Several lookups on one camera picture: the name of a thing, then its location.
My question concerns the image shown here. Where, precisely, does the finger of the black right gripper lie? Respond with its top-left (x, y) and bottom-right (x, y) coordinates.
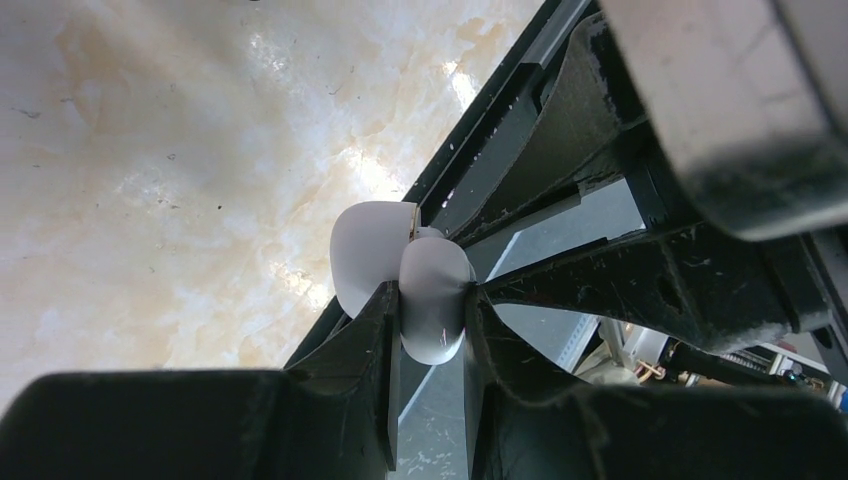
top-left (484, 225), bottom-right (815, 354)
top-left (450, 13), bottom-right (650, 247)

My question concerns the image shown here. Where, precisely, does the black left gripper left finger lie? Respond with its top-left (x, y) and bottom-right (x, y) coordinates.
top-left (1, 282), bottom-right (399, 479)

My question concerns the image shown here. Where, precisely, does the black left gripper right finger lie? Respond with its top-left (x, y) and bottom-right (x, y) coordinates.
top-left (464, 287), bottom-right (847, 479)

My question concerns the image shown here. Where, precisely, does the white earbud charging case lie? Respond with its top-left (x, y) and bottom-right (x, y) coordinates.
top-left (329, 201), bottom-right (476, 366)

